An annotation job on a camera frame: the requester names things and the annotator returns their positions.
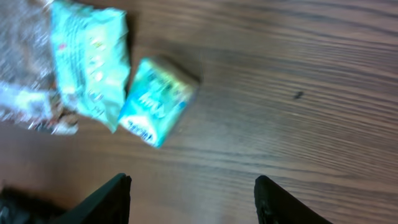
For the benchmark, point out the teal white packet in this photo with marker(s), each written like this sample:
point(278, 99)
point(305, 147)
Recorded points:
point(91, 59)

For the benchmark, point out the brown Pantree snack pouch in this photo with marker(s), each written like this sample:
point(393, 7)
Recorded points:
point(29, 96)

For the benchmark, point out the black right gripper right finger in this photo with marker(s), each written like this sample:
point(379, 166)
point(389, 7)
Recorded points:
point(274, 205)

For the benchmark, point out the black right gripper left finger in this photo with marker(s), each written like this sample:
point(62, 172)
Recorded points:
point(108, 204)

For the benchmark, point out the teal white carton pack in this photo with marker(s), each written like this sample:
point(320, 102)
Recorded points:
point(158, 96)

